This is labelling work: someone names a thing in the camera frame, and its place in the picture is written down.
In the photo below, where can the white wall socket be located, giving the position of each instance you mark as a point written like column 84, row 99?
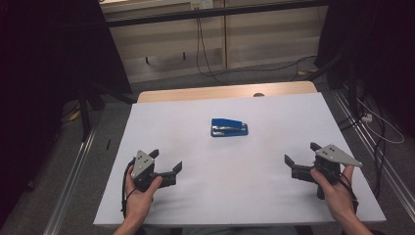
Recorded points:
column 202, row 4

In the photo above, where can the yellow floor tape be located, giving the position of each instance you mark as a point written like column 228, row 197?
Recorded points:
column 309, row 70
column 74, row 115

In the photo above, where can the black horizontal bar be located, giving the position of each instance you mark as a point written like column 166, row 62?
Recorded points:
column 212, row 13

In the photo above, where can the aluminium floor rail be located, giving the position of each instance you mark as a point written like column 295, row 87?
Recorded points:
column 70, row 186
column 372, row 143

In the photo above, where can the white power adapter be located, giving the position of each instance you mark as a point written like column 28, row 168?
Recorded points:
column 367, row 117

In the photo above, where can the beige wooden cabinet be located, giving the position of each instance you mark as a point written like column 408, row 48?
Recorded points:
column 261, row 42

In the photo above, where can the blue stapler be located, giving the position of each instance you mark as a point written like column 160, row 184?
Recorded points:
column 228, row 128

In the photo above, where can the brown round table grommet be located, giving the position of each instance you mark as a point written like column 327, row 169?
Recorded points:
column 258, row 95

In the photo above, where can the person's right hand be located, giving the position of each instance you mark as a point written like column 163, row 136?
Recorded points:
column 339, row 199

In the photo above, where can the black curtain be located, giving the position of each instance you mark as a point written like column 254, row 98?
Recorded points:
column 385, row 49
column 39, row 81

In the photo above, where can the black metal stand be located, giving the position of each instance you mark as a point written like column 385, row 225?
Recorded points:
column 350, row 88
column 85, row 111

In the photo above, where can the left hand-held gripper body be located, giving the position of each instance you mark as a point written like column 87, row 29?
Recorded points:
column 143, row 166

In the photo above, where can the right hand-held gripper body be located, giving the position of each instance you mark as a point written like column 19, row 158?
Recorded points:
column 326, row 161

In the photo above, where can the light wooden table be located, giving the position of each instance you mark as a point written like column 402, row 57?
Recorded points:
column 212, row 93

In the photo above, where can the person's left hand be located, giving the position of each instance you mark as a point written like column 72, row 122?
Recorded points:
column 138, row 202

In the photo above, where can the small black floor object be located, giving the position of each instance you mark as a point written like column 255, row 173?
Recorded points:
column 108, row 144

